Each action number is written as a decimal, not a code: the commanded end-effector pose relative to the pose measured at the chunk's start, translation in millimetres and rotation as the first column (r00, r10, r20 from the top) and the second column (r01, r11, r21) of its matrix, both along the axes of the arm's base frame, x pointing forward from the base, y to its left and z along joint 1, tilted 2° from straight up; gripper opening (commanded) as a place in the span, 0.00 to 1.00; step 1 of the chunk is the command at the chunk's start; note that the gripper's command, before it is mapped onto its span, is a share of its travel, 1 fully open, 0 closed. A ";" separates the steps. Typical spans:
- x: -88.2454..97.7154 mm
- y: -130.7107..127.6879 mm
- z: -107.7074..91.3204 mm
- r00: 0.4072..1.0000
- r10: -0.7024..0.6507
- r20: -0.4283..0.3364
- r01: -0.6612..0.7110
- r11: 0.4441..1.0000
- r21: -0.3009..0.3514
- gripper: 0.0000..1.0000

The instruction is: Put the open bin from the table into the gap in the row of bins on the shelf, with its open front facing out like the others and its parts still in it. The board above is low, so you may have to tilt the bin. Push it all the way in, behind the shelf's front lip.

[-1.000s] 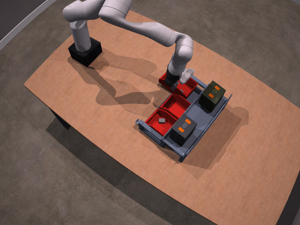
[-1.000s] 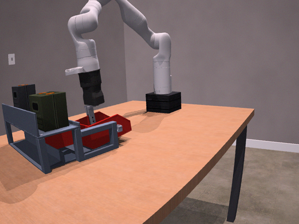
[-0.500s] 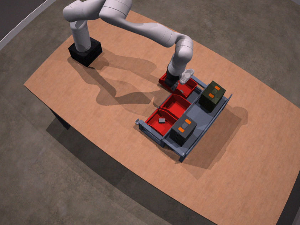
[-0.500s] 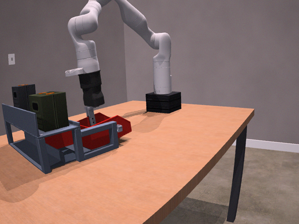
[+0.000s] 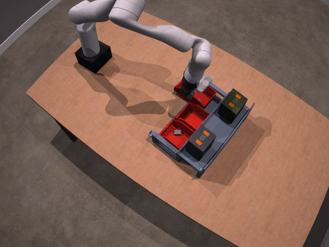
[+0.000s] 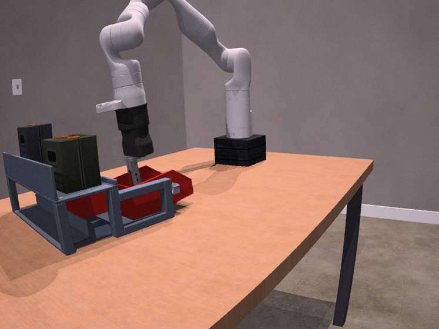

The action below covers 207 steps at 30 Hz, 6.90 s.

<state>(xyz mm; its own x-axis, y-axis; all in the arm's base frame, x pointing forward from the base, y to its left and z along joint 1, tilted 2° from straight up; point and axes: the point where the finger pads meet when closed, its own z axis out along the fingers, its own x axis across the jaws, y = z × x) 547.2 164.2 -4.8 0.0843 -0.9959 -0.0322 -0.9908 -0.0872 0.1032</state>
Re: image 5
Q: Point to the black case with orange latches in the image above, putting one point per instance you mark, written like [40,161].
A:
[199,142]

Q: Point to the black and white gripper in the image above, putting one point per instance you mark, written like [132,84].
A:
[190,83]

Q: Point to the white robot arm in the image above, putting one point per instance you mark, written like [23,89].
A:
[126,13]

